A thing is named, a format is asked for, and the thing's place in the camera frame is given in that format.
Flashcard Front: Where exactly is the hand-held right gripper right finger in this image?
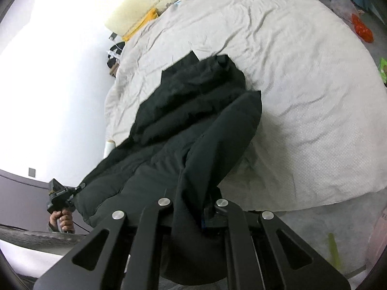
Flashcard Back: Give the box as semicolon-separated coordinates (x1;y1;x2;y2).
202;199;352;290

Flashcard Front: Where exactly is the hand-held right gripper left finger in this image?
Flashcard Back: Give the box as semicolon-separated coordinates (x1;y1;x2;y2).
33;198;173;290

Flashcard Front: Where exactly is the black puffer jacket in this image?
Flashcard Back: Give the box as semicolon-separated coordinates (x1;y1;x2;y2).
74;51;262;286

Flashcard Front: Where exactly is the person's left hand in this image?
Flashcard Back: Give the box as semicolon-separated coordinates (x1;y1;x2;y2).
48;210;75;234

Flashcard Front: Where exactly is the white roll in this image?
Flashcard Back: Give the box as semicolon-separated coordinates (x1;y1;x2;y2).
104;140;116;159

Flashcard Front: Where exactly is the black bag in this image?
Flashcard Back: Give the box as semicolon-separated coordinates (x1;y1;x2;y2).
106;41;125;67

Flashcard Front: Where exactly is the bed with grey duvet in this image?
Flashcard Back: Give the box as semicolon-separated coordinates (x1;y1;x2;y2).
103;0;387;215

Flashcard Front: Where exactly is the pink clothing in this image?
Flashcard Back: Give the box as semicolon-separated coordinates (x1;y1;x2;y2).
365;211;387;274

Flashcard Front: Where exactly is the yellow pillow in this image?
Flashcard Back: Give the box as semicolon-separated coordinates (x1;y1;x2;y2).
122;7;159;41

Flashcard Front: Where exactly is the cream quilted headboard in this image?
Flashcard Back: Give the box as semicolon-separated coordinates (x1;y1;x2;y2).
104;0;212;37

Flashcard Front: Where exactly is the red plastic bag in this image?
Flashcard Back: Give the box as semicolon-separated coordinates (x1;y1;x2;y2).
351;14;374;43

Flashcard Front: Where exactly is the clear plastic bag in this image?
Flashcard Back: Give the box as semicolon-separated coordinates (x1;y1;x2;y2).
327;0;362;22

